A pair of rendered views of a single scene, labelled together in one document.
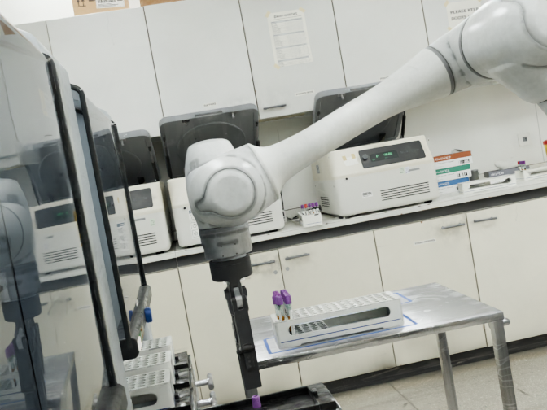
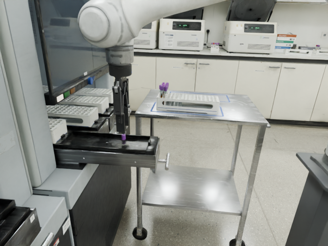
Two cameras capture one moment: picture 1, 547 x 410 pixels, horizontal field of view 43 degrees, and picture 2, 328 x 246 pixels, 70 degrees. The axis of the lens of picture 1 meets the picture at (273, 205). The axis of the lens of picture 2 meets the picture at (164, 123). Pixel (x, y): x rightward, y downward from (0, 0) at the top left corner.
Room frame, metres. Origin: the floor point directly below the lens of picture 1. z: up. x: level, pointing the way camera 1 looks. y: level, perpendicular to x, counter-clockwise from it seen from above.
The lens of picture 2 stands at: (0.49, -0.21, 1.21)
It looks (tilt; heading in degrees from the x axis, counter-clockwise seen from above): 23 degrees down; 12
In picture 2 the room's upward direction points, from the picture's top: 2 degrees clockwise
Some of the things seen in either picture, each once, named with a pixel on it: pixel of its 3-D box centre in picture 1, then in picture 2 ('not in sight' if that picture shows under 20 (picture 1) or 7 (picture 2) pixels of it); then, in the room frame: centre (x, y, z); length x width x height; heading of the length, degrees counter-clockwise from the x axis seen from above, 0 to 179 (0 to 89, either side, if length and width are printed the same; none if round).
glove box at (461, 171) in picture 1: (448, 173); (282, 43); (4.13, -1.06, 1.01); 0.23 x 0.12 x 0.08; 97
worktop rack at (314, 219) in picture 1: (309, 218); (214, 49); (3.65, -0.18, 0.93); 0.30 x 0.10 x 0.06; 2
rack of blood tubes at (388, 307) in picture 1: (335, 319); (187, 102); (1.60, -0.10, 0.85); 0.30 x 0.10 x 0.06; 95
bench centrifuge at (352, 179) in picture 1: (366, 148); (249, 23); (3.91, -0.57, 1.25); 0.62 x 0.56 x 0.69; 7
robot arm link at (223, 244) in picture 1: (226, 242); (119, 54); (1.24, 0.10, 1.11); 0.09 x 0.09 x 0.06
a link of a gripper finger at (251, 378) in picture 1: (250, 368); (120, 122); (1.21, 0.09, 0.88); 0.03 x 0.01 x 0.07; 98
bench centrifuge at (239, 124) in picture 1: (217, 174); (182, 21); (3.80, 0.27, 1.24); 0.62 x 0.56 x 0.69; 8
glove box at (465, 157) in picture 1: (449, 158); (285, 36); (4.13, -1.09, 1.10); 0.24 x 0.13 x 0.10; 96
